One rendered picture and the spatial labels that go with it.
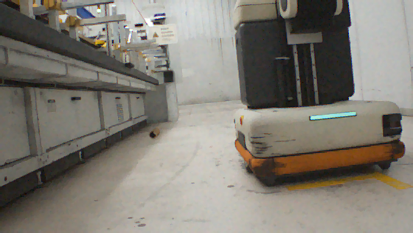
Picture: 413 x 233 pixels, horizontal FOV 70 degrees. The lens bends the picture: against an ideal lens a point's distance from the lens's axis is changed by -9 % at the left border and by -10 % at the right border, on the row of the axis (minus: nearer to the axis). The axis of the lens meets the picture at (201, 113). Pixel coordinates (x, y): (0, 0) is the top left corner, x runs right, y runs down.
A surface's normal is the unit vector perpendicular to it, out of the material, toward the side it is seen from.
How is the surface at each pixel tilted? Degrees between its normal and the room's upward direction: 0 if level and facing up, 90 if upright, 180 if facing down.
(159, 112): 90
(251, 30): 90
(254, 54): 90
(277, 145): 90
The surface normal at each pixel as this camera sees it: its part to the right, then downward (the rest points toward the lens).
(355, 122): 0.01, 0.05
